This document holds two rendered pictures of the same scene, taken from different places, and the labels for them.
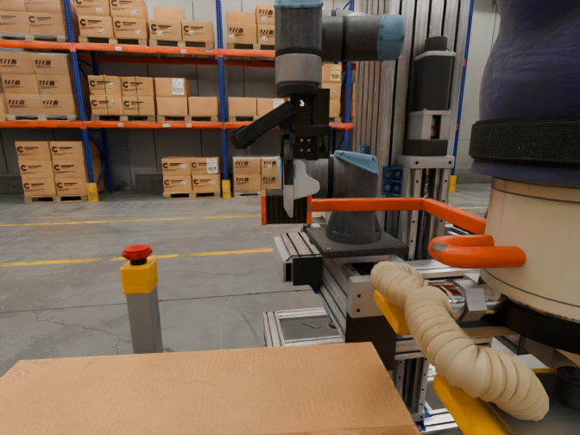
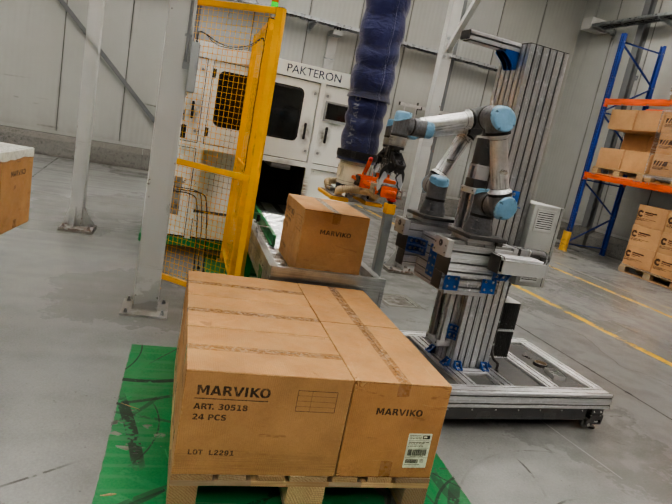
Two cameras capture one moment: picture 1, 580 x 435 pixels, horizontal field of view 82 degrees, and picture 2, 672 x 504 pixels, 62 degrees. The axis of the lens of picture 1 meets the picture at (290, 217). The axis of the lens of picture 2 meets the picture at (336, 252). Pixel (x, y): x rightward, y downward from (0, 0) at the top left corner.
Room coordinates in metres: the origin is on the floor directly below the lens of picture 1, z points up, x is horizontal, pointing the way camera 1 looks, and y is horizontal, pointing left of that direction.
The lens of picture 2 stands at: (-0.29, -3.34, 1.39)
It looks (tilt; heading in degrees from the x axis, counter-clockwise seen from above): 12 degrees down; 78
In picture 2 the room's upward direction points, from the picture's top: 11 degrees clockwise
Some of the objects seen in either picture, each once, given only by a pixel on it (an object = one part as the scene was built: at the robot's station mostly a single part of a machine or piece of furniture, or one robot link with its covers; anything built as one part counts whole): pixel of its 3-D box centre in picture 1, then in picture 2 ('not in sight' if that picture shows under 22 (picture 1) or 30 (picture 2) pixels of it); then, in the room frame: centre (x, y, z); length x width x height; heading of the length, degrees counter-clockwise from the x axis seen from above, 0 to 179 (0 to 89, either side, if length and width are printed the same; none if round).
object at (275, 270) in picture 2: not in sight; (329, 277); (0.34, -0.24, 0.58); 0.70 x 0.03 x 0.06; 5
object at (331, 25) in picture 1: (311, 40); not in sight; (0.69, -0.04, 1.48); 0.11 x 0.11 x 0.08; 85
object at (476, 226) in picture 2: not in sight; (479, 223); (0.97, -0.66, 1.09); 0.15 x 0.15 x 0.10
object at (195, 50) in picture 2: not in sight; (193, 68); (-0.63, 0.43, 1.62); 0.20 x 0.05 x 0.30; 95
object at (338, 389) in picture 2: not in sight; (291, 359); (0.10, -0.92, 0.34); 1.20 x 1.00 x 0.40; 95
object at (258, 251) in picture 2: not in sight; (251, 238); (-0.08, 0.90, 0.50); 2.31 x 0.05 x 0.19; 95
